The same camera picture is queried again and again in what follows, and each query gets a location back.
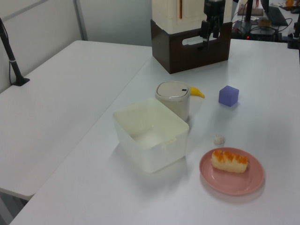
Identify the purple foam cube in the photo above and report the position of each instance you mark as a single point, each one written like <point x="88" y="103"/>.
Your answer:
<point x="228" y="97"/>

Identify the black camera stand pole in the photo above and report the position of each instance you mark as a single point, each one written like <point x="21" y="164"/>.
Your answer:
<point x="12" y="61"/>

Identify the small brown cardboard item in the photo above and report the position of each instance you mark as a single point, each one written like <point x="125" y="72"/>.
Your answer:
<point x="263" y="22"/>

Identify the beige lidded trash can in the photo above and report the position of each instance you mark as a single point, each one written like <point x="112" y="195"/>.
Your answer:
<point x="173" y="103"/>

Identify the dark brown wooden box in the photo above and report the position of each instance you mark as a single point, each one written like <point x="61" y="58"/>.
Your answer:
<point x="178" y="55"/>

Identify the black monitor stand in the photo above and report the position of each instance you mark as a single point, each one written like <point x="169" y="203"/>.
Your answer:
<point x="248" y="11"/>

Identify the small white garlic bulb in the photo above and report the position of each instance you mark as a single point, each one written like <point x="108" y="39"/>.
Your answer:
<point x="219" y="140"/>

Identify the orange tape strip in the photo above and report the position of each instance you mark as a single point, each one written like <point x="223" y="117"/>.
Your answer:
<point x="180" y="9"/>

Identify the pink round plate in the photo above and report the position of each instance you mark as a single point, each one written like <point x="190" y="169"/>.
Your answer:
<point x="234" y="182"/>

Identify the yellow toy banana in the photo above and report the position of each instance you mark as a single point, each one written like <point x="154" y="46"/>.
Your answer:
<point x="197" y="92"/>

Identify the black laptop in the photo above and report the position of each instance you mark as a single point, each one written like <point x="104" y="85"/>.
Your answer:
<point x="275" y="12"/>

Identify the black desk clamp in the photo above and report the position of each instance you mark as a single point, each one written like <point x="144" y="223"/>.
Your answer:
<point x="294" y="37"/>

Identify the orange topped bread piece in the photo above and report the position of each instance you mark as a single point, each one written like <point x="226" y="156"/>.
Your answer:
<point x="228" y="162"/>

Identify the white open plastic container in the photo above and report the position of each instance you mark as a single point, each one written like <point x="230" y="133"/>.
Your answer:
<point x="150" y="140"/>

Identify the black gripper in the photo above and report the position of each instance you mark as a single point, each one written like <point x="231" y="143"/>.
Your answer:
<point x="213" y="8"/>

